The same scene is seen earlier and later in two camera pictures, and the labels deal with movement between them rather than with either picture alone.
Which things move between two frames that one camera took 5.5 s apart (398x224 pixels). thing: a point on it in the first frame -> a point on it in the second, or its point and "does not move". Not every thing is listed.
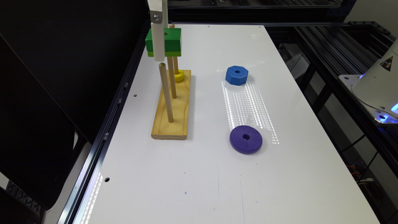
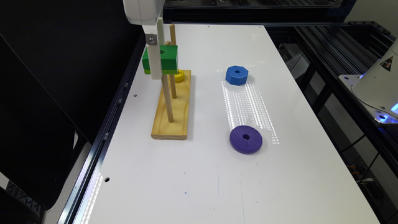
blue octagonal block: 236,75 does not move
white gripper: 158,29 -> 146,13
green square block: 173,42 -> 169,58
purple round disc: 245,139 does not move
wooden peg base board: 178,129 does not move
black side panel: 62,64 does not move
